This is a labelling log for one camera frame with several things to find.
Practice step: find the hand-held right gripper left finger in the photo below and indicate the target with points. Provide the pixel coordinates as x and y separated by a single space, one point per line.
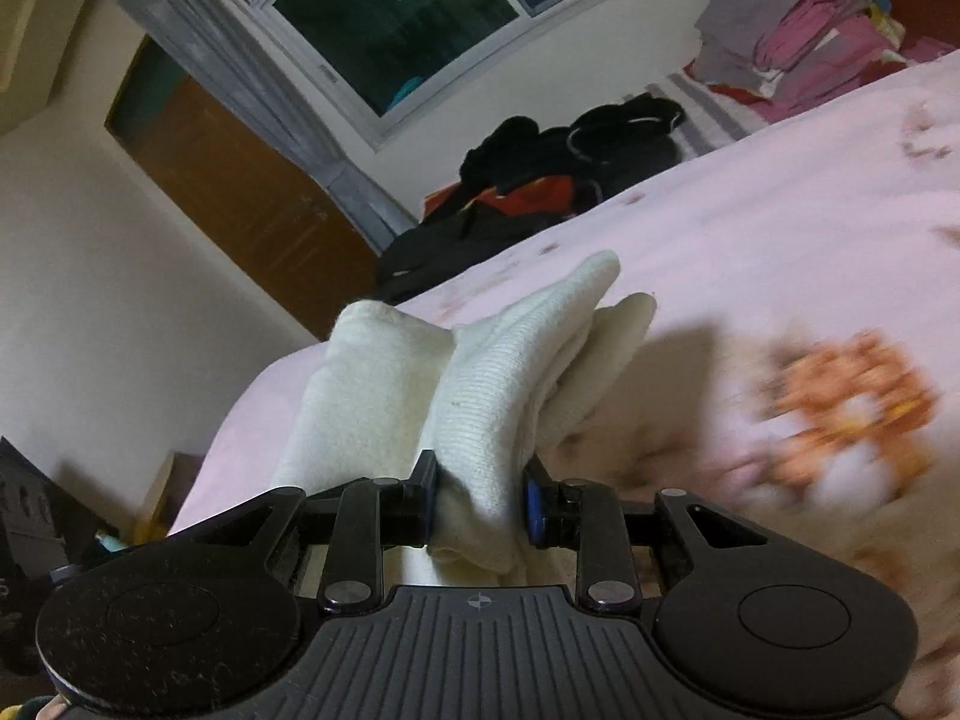
429 499

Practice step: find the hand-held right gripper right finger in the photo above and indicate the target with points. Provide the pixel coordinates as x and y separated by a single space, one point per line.
532 510

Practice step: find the white knit garment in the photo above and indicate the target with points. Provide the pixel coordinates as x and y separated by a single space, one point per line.
480 397

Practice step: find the pile of black clothes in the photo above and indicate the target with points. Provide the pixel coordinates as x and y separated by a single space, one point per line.
525 157

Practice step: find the pink folded clothes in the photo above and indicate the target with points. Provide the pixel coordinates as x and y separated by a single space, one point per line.
825 37

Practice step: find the wooden nightstand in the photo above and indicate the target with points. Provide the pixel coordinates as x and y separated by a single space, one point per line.
169 487

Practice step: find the red cloth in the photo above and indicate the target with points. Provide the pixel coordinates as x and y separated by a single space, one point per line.
536 195

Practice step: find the pink floral blanket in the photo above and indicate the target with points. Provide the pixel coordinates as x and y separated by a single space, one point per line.
750 240

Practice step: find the brown wooden door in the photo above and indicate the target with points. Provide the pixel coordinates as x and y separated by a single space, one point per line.
247 202

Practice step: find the striped bed sheet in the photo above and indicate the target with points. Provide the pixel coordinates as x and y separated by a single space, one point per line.
705 105

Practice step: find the grey curtain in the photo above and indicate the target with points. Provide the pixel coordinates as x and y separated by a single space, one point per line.
247 90

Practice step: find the window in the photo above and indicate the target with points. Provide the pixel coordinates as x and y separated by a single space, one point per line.
420 22

